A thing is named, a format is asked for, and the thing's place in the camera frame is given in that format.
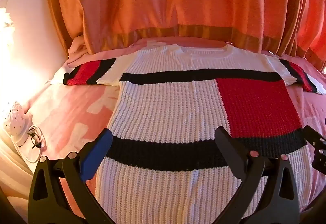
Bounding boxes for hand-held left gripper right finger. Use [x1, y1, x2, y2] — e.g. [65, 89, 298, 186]
[215, 126, 300, 224]

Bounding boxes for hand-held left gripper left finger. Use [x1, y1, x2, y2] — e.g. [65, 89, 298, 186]
[28, 128, 114, 224]

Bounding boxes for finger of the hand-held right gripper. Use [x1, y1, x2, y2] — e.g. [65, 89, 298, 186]
[313, 148, 326, 171]
[302, 125, 326, 148]

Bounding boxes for white red black knit sweater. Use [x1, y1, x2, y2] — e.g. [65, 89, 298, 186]
[50, 44, 326, 224]

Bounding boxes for pink patterned bed blanket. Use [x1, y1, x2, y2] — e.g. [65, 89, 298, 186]
[0, 37, 326, 224]

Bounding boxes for black eyeglasses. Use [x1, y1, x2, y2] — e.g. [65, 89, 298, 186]
[27, 127, 43, 149]

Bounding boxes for white dotted round object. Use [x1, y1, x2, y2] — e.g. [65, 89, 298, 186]
[2, 101, 34, 145]

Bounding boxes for pink pillow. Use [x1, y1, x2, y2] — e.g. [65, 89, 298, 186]
[67, 36, 135, 62]

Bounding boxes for white cable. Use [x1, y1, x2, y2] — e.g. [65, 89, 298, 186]
[15, 125, 48, 164]

